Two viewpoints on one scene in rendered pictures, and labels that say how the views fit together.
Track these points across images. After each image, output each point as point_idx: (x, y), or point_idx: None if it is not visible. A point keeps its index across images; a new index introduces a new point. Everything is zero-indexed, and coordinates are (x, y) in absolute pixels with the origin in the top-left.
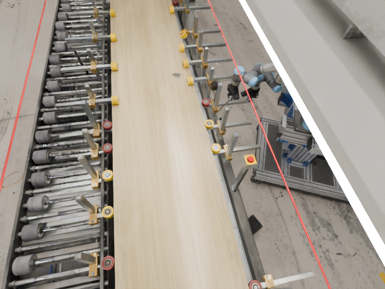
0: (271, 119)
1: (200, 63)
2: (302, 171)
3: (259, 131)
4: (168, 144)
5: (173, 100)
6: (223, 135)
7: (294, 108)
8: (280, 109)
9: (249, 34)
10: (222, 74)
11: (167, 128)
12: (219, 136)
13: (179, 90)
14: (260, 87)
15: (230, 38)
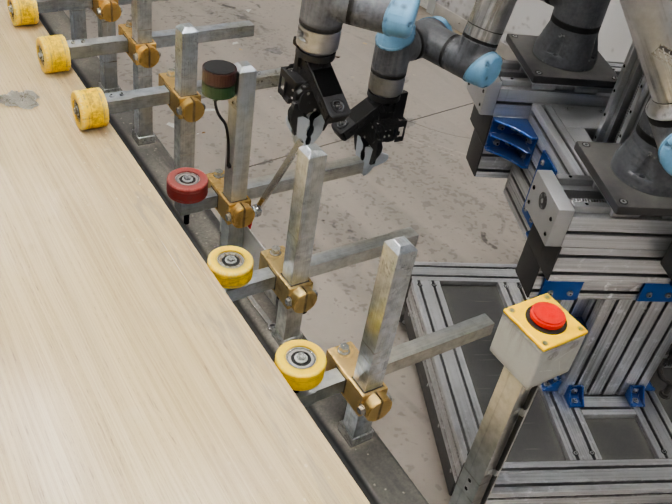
0: (446, 264)
1: (124, 51)
2: (635, 428)
3: (415, 316)
4: (29, 400)
5: (23, 193)
6: (310, 308)
7: (559, 151)
8: (453, 237)
9: (264, 31)
10: (203, 157)
11: (7, 319)
12: (287, 323)
13: (42, 155)
14: (357, 179)
15: (200, 48)
